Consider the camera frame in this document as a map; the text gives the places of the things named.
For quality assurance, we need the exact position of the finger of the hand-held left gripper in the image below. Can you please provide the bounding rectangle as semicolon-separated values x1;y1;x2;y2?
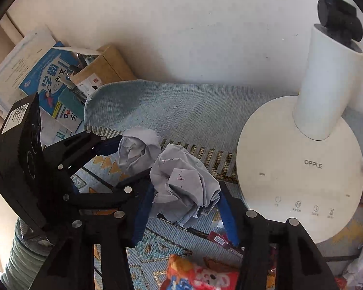
63;168;154;211
44;129;123;176

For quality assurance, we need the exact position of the brown cardboard box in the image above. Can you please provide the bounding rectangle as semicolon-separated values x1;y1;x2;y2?
69;45;138;95

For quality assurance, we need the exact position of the white paper ball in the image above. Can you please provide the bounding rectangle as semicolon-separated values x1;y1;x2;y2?
150;143;222;228
342;236;363;281
117;126;162;177

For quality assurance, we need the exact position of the white desk lamp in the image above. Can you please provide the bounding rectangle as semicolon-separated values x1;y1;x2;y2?
236;0;363;245

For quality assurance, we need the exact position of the blue cover book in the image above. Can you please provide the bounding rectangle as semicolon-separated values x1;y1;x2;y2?
18;41;82;133

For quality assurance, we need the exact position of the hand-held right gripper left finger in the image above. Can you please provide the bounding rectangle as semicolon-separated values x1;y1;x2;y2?
30;184;157;290

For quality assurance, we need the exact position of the orange snack packet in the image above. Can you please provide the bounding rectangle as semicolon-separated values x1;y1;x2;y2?
160;254;241;290

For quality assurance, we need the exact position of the long anime card pack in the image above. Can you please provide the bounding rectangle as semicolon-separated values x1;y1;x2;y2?
207;230;245;254

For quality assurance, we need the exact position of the blue patterned woven mat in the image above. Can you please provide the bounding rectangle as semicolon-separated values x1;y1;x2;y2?
15;79;363;290

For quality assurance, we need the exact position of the pale green ribbed cloth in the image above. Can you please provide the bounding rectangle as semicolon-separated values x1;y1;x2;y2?
1;217;58;290

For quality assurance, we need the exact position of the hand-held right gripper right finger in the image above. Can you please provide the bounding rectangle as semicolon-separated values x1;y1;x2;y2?
217;182;341;290

